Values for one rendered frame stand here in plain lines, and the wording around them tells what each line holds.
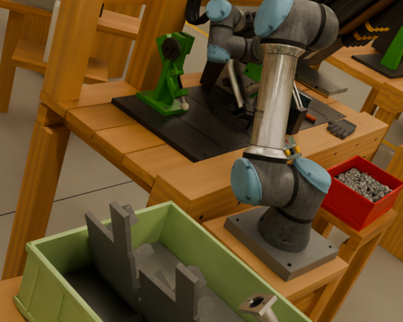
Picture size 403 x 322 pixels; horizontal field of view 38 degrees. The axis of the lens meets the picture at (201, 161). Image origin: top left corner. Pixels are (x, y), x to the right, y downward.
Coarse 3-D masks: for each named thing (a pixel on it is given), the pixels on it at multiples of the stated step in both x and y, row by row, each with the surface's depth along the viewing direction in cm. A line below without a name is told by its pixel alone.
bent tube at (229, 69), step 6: (228, 66) 214; (228, 72) 214; (234, 72) 215; (228, 78) 215; (234, 78) 214; (234, 84) 213; (234, 90) 213; (240, 90) 213; (234, 96) 213; (240, 96) 212; (240, 102) 212; (240, 108) 214
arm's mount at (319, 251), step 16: (256, 208) 171; (224, 224) 163; (240, 224) 161; (256, 224) 164; (240, 240) 160; (256, 240) 157; (320, 240) 168; (272, 256) 153; (288, 256) 155; (304, 256) 158; (320, 256) 160; (288, 272) 150; (304, 272) 156
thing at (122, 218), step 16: (112, 208) 104; (128, 208) 105; (96, 224) 116; (112, 224) 108; (128, 224) 104; (96, 240) 120; (112, 240) 113; (128, 240) 107; (96, 256) 125; (112, 256) 117; (128, 256) 110; (96, 272) 131; (112, 272) 122; (128, 272) 114; (112, 288) 127; (128, 288) 119; (128, 304) 124
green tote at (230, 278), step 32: (160, 224) 146; (192, 224) 141; (32, 256) 115; (64, 256) 125; (192, 256) 143; (224, 256) 136; (32, 288) 116; (64, 288) 109; (224, 288) 137; (256, 288) 131; (32, 320) 118; (64, 320) 111; (96, 320) 104; (288, 320) 126
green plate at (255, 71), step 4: (248, 64) 214; (252, 64) 213; (248, 68) 214; (252, 68) 213; (256, 68) 213; (260, 68) 212; (244, 72) 215; (248, 72) 214; (252, 72) 213; (256, 72) 212; (260, 72) 212; (248, 76) 214; (252, 76) 213; (256, 76) 212; (260, 76) 212; (256, 80) 212
